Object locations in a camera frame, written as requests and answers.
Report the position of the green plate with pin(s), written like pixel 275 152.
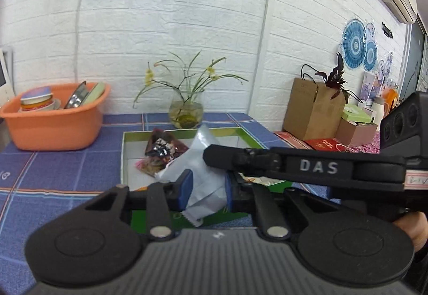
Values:
pixel 94 93

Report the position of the white thermos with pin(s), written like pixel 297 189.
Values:
pixel 377 111

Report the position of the light green gift box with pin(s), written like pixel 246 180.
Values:
pixel 356 113

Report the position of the pink-edged cookie packet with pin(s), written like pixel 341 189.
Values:
pixel 152 166

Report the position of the glass vase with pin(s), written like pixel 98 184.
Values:
pixel 186 114

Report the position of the small blue paper fan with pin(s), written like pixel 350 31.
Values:
pixel 370 56

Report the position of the silver snack packet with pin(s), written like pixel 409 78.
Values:
pixel 200 181

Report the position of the green cardboard box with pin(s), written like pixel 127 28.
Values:
pixel 227 138

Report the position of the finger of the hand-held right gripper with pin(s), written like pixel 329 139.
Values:
pixel 267 161

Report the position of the stack of striped bowls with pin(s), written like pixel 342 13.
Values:
pixel 36 98

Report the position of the white monitor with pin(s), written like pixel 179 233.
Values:
pixel 5 74

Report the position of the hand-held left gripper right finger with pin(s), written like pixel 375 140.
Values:
pixel 229 193

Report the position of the dark glass door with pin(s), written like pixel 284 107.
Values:
pixel 416 58

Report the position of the yellow flowering plant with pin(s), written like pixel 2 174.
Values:
pixel 149 76

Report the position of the person's right hand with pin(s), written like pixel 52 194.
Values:
pixel 413 230

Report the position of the dark printed snack packet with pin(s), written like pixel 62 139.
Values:
pixel 165 144

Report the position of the wall poster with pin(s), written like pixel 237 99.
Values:
pixel 368 88

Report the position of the orange bag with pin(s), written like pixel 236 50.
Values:
pixel 391 99

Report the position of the purple leafy plant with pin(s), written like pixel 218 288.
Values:
pixel 336 78

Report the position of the small cardboard box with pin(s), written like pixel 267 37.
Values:
pixel 357 134

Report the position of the large blue paper fan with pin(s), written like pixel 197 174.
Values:
pixel 354 44

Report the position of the orange plastic basin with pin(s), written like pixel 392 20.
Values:
pixel 50 131

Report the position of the black wall sign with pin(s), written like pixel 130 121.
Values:
pixel 388 29

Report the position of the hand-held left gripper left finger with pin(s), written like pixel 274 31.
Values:
pixel 185 189

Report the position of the brown paper bag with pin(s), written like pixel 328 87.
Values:
pixel 311 114

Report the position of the blue checked tablecloth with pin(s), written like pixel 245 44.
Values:
pixel 67 174

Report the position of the red flat box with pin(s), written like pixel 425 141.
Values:
pixel 326 144

